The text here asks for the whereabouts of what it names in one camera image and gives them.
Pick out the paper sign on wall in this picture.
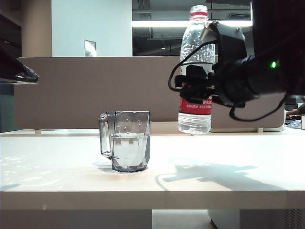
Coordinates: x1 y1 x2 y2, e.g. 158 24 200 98
84 40 97 57

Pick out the brown desk partition panel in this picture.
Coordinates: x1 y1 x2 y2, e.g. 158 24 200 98
14 56 286 133

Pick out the long ceiling light strip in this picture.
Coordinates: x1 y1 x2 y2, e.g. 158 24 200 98
132 20 253 28

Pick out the Nongfu Spring water bottle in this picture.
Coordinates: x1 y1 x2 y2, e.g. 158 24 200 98
177 4 217 136

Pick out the clear grey faceted mug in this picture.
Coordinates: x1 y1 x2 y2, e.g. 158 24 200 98
98 110 151 173

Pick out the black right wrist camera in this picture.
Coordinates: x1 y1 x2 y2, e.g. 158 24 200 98
202 20 248 66

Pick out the black camera cable loop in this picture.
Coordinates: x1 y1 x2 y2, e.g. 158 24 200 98
168 40 217 93

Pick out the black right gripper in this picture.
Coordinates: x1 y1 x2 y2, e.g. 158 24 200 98
175 56 259 108

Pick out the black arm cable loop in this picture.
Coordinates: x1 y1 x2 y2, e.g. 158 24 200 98
229 92 286 122

